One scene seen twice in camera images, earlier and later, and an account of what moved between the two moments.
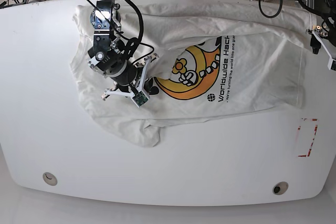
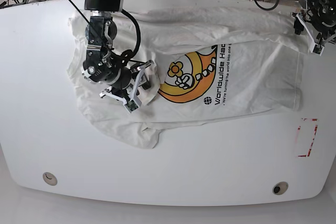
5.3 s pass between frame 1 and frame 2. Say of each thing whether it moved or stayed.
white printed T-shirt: stayed
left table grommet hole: stayed
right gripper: moved
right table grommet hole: stayed
